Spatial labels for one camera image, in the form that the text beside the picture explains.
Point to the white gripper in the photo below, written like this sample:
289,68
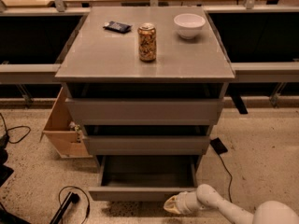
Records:
183,202

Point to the grey bottom drawer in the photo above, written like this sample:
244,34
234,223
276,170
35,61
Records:
144,178

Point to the grey drawer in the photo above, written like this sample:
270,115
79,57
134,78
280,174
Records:
146,145
144,178
144,111

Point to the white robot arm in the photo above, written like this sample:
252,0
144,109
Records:
205,196

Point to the grey middle drawer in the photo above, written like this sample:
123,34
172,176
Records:
146,145

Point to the grey drawer cabinet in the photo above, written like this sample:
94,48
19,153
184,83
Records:
102,64

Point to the grey top drawer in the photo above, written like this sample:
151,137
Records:
144,111

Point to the open cardboard box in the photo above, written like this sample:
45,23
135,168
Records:
60,130

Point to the dark equipment at left edge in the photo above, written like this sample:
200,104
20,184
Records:
5,172

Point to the patterned drink can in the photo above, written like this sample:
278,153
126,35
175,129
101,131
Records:
147,42

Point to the white ceramic bowl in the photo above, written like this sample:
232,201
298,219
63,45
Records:
188,25

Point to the dark blue snack packet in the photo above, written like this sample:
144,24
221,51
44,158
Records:
117,27

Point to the black power adapter with cable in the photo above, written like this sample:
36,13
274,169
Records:
220,149

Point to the black stand with cable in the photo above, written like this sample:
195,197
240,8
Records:
70,198

